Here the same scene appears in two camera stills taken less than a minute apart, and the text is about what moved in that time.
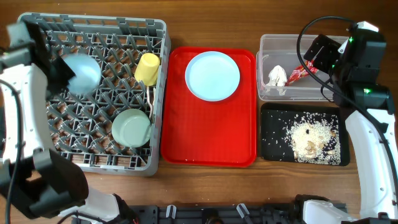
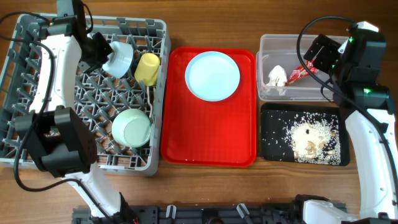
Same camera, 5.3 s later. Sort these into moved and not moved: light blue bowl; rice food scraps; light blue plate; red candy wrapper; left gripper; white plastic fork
Moved: light blue bowl; left gripper
Not moved: light blue plate; rice food scraps; red candy wrapper; white plastic fork
